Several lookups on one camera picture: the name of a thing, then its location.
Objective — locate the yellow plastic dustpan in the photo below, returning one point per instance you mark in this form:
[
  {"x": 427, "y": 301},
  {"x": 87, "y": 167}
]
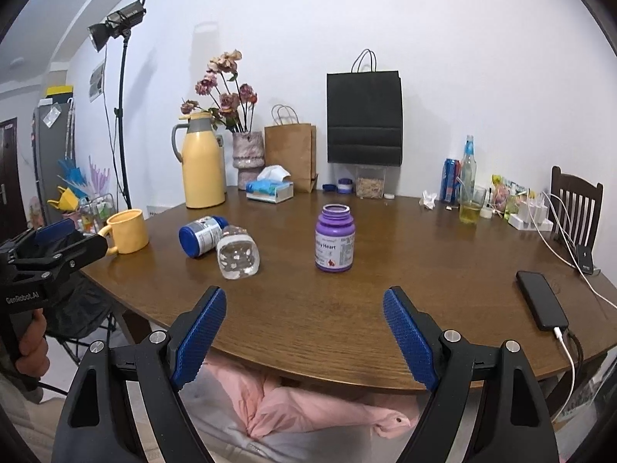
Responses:
[{"x": 65, "y": 200}]

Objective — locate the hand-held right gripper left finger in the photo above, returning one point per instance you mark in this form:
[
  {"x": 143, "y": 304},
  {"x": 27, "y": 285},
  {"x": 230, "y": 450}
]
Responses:
[{"x": 202, "y": 333}]

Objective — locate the wall poster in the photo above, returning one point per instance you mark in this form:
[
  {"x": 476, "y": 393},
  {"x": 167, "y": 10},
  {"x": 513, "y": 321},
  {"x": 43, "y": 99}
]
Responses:
[{"x": 97, "y": 81}]

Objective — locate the black light stand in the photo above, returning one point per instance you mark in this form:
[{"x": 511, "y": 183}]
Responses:
[{"x": 123, "y": 120}]

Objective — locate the black paper bag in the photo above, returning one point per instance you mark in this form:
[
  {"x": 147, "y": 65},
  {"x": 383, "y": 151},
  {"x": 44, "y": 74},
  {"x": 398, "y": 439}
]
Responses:
[{"x": 364, "y": 115}]

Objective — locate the clear glass bottle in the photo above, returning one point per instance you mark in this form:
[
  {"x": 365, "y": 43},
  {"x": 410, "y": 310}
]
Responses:
[{"x": 468, "y": 169}]

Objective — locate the pink ceramic vase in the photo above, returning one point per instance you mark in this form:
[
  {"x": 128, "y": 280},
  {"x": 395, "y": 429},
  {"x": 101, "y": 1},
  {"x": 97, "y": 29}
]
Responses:
[{"x": 248, "y": 159}]

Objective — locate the blue drink can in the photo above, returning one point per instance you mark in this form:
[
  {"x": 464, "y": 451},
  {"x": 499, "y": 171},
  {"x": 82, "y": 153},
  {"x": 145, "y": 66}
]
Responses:
[{"x": 449, "y": 181}]

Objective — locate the colourful snack packets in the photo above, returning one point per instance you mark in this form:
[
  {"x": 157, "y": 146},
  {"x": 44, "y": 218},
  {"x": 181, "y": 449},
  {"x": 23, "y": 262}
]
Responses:
[{"x": 506, "y": 193}]

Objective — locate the white power strip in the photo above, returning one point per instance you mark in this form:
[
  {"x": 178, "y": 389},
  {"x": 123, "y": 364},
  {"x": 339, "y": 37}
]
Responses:
[{"x": 530, "y": 219}]

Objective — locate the crumpled white tissue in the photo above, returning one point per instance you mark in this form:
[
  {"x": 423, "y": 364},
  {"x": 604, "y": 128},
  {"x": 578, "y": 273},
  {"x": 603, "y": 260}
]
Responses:
[{"x": 428, "y": 200}]

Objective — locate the yellow box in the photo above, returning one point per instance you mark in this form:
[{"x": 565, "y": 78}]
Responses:
[{"x": 59, "y": 91}]

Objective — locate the yellow thermos jug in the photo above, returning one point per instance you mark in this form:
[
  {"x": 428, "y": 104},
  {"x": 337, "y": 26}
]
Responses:
[{"x": 202, "y": 169}]

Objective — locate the brown paper bag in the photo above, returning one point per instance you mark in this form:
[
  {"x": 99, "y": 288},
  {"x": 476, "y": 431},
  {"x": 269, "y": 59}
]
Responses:
[{"x": 289, "y": 154}]

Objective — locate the blue plastic tool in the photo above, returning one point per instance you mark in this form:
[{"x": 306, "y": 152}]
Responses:
[{"x": 72, "y": 171}]

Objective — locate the pink cloth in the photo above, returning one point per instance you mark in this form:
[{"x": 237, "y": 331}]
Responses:
[{"x": 308, "y": 412}]

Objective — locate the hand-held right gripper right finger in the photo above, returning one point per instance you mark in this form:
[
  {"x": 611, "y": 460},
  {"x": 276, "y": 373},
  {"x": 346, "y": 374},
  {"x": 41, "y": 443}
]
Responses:
[{"x": 407, "y": 335}]

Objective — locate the grey refrigerator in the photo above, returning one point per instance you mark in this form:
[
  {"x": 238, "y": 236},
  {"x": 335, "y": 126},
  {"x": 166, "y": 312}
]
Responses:
[{"x": 50, "y": 154}]

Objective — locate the person's left hand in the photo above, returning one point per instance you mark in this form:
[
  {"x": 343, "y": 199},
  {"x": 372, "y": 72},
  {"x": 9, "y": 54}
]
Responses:
[{"x": 33, "y": 352}]

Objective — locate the black phone stand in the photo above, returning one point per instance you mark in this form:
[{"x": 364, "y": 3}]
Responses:
[{"x": 587, "y": 259}]

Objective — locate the black fabric chair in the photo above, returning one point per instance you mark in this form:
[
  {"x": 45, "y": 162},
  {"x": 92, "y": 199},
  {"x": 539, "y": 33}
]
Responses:
[{"x": 77, "y": 308}]

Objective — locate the black studio light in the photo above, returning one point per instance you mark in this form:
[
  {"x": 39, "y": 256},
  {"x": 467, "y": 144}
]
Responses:
[{"x": 120, "y": 21}]

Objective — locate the person's left forearm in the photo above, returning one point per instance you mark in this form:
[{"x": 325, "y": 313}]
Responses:
[{"x": 21, "y": 419}]

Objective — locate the yellow mug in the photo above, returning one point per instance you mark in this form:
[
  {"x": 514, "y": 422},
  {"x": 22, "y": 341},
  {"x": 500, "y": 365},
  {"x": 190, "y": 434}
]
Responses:
[{"x": 127, "y": 231}]

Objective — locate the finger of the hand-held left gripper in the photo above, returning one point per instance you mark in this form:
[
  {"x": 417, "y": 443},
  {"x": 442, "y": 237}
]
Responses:
[
  {"x": 79, "y": 251},
  {"x": 55, "y": 230}
]

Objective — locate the clear grain container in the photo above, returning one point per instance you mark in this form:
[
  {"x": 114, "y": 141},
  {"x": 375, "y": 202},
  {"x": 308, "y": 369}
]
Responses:
[{"x": 370, "y": 183}]

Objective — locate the small blue-lidded jar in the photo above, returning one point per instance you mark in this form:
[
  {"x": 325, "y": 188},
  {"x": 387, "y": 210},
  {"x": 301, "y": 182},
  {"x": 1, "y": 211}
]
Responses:
[{"x": 345, "y": 186}]

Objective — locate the blue-lidded white bottle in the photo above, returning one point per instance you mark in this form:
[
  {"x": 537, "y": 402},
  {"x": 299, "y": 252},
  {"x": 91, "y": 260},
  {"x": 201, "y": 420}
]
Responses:
[{"x": 200, "y": 236}]

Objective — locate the blue bottle lid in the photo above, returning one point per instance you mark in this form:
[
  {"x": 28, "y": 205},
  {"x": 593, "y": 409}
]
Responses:
[{"x": 329, "y": 187}]

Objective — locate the dried pink flowers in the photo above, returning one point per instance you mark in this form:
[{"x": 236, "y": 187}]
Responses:
[{"x": 226, "y": 96}]

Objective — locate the purple pill bottle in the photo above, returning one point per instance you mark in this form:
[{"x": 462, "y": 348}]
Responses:
[{"x": 335, "y": 243}]

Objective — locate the glass of yellow liquid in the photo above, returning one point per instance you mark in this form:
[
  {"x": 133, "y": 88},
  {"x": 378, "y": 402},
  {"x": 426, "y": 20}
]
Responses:
[{"x": 471, "y": 210}]

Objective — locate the black smartphone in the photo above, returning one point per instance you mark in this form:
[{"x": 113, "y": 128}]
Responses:
[{"x": 542, "y": 301}]

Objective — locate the blue tissue box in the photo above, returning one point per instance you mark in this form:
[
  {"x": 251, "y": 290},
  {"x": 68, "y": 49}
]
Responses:
[{"x": 267, "y": 189}]

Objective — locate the dark wooden chair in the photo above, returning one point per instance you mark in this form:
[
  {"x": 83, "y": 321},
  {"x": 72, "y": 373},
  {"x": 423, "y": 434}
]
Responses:
[{"x": 578, "y": 207}]

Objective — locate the clear plastic jar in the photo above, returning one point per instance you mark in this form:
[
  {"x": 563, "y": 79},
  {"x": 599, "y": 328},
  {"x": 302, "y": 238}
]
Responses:
[{"x": 237, "y": 256}]

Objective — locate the dark brown door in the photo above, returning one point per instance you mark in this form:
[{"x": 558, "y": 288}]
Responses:
[{"x": 8, "y": 183}]

